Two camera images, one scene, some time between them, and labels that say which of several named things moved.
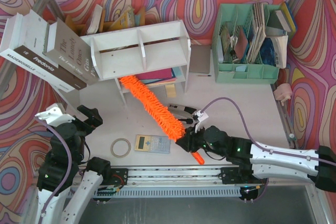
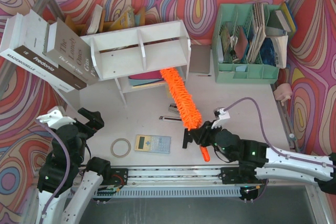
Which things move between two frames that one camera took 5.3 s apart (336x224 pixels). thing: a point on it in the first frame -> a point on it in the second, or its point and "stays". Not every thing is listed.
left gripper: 87,118 stays
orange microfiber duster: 158,111 -> 189,113
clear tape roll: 128,149 stays
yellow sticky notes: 170,91 stays
